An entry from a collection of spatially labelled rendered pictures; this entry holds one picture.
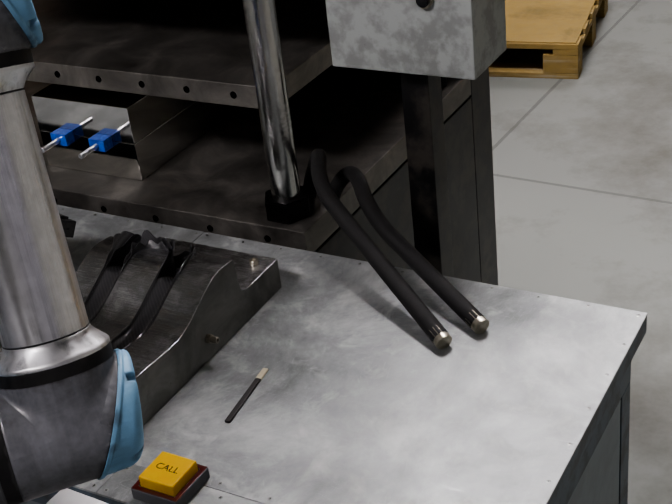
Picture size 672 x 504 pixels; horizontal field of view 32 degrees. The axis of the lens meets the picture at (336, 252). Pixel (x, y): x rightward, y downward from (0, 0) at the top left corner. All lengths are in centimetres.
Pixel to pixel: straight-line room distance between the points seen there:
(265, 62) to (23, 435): 122
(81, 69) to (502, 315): 111
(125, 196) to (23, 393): 146
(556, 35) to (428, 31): 282
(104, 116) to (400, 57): 72
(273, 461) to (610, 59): 364
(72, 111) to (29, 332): 156
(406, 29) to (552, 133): 233
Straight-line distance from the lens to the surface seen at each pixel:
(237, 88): 238
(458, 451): 172
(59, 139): 269
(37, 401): 115
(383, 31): 223
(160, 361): 185
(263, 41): 221
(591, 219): 390
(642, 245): 376
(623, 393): 203
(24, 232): 113
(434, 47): 219
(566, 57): 492
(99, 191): 263
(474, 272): 320
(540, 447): 172
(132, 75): 253
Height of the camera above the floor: 191
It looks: 30 degrees down
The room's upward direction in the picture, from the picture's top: 7 degrees counter-clockwise
